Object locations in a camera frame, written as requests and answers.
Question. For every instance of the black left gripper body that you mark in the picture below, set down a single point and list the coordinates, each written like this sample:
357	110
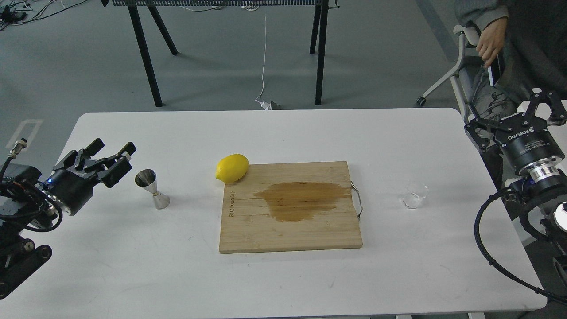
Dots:
73	179

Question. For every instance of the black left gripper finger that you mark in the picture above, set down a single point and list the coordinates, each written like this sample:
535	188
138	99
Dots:
84	158
109	170

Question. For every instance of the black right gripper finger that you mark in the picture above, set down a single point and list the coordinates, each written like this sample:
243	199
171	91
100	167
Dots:
482	133
551	107

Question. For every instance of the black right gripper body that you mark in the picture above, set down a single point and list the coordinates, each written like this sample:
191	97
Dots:
525	142

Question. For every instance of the steel double jigger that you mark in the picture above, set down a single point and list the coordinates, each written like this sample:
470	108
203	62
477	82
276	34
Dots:
147	180

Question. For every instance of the clear glass measuring cup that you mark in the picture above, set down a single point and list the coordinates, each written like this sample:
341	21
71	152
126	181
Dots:
414	194

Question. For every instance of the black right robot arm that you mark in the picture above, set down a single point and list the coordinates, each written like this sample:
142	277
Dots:
540	191

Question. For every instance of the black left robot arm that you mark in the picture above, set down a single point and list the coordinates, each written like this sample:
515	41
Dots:
27	203

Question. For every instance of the person's bare hand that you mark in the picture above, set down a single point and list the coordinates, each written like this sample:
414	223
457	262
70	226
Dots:
491	41

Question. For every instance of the grey office chair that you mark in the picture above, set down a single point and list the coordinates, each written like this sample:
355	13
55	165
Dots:
462	74

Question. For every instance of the person in dark clothes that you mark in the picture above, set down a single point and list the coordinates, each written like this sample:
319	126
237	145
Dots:
534	52

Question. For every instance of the yellow lemon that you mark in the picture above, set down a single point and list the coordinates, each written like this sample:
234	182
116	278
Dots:
231	168

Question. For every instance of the white power adapter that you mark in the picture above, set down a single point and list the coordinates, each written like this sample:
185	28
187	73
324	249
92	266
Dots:
270	105

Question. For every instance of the bamboo cutting board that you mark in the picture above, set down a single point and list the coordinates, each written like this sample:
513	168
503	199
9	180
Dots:
290	207

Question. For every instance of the black metal frame table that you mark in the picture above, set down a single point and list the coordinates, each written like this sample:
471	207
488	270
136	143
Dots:
224	41

